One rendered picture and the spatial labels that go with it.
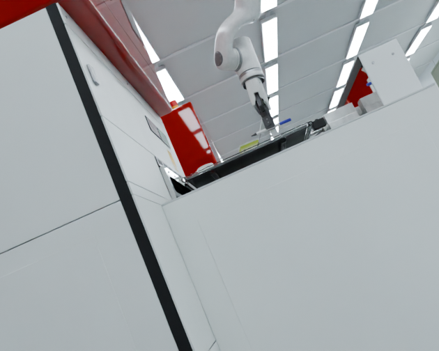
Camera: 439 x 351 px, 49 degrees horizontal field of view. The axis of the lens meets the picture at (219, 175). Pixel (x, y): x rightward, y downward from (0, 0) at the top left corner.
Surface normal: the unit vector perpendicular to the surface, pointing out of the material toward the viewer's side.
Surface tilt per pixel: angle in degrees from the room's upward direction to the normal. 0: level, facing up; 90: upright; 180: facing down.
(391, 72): 90
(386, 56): 90
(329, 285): 90
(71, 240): 90
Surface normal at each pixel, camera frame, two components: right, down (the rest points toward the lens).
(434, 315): -0.12, -0.15
